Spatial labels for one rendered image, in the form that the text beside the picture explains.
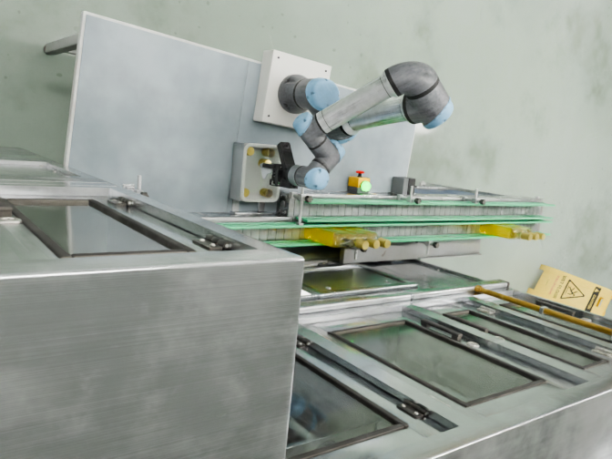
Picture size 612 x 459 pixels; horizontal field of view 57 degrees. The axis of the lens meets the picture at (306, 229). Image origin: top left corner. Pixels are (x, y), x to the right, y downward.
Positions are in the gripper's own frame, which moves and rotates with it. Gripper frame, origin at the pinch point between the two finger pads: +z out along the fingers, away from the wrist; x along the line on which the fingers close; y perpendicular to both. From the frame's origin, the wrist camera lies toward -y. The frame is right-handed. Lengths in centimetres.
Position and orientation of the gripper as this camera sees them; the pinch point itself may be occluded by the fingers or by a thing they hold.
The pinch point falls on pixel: (266, 164)
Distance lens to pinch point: 220.6
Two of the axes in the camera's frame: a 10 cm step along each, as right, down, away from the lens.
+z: -5.9, -1.8, 7.9
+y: -1.0, 9.8, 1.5
